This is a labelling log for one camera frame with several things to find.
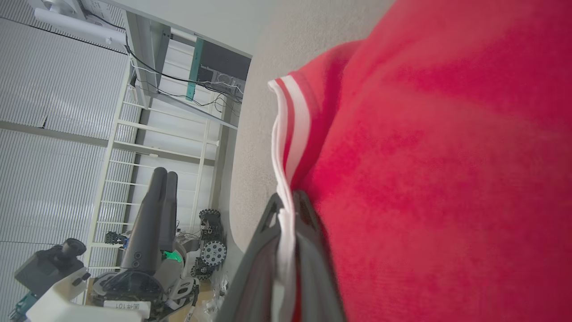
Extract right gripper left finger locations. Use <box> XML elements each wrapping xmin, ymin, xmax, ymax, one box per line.
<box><xmin>214</xmin><ymin>192</ymin><xmax>286</xmax><ymax>322</ymax></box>

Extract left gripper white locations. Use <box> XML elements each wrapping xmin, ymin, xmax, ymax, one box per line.
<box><xmin>26</xmin><ymin>167</ymin><xmax>185</xmax><ymax>322</ymax></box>

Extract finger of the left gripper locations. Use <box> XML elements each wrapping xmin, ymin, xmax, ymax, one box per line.
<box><xmin>160</xmin><ymin>171</ymin><xmax>179</xmax><ymax>252</ymax></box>

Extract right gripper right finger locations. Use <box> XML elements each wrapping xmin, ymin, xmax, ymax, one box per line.
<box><xmin>293</xmin><ymin>190</ymin><xmax>347</xmax><ymax>322</ymax></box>

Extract red Bulls basketball jersey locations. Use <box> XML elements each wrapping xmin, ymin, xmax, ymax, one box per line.
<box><xmin>267</xmin><ymin>0</ymin><xmax>572</xmax><ymax>322</ymax></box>

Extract small black robot part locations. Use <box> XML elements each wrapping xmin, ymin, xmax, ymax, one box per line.
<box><xmin>105</xmin><ymin>230</ymin><xmax>130</xmax><ymax>249</ymax></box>

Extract white tube rack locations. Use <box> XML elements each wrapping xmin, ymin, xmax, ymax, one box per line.
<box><xmin>85</xmin><ymin>58</ymin><xmax>224</xmax><ymax>287</ymax></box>

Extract teal strip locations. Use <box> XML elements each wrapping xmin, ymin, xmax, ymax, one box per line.
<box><xmin>186</xmin><ymin>38</ymin><xmax>205</xmax><ymax>102</ymax></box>

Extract black equipment box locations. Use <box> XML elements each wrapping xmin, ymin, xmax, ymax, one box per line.
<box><xmin>197</xmin><ymin>40</ymin><xmax>252</xmax><ymax>82</ymax></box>

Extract white bar lamp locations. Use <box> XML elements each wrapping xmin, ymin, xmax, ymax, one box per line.
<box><xmin>27</xmin><ymin>0</ymin><xmax>128</xmax><ymax>47</ymax></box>

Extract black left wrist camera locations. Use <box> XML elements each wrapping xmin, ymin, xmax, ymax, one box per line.
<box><xmin>13</xmin><ymin>238</ymin><xmax>91</xmax><ymax>297</ymax></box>

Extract left camera cable teal plug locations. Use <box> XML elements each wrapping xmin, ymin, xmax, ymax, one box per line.
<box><xmin>9</xmin><ymin>293</ymin><xmax>38</xmax><ymax>322</ymax></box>

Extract grey desk frame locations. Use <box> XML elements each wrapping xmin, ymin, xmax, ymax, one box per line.
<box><xmin>123</xmin><ymin>11</ymin><xmax>251</xmax><ymax>130</ymax></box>

